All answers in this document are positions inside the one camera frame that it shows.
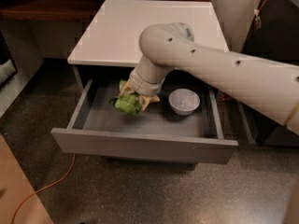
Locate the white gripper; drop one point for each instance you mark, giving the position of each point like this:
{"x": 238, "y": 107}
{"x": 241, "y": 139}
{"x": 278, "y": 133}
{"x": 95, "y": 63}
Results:
{"x": 144, "y": 86}

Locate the green rice chip bag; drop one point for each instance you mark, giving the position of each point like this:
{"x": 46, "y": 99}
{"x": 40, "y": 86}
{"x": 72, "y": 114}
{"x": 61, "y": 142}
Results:
{"x": 128, "y": 105}

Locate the grey top drawer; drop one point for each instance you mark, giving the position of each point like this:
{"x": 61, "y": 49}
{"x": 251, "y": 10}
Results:
{"x": 156, "y": 134}

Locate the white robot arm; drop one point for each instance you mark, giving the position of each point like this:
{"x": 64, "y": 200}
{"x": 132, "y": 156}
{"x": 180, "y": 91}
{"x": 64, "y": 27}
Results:
{"x": 271, "y": 88}

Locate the grey drawer cabinet white top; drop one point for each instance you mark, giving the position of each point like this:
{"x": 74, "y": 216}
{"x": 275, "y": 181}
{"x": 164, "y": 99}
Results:
{"x": 109, "y": 47}

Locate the white bowl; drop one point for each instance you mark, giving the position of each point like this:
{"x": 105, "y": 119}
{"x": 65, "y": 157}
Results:
{"x": 183, "y": 101}

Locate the dark framed object at left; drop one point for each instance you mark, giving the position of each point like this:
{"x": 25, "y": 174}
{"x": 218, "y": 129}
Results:
{"x": 7, "y": 66}

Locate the dark wooden shelf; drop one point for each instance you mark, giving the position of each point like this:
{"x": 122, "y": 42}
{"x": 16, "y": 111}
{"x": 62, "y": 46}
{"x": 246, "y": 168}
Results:
{"x": 54, "y": 10}

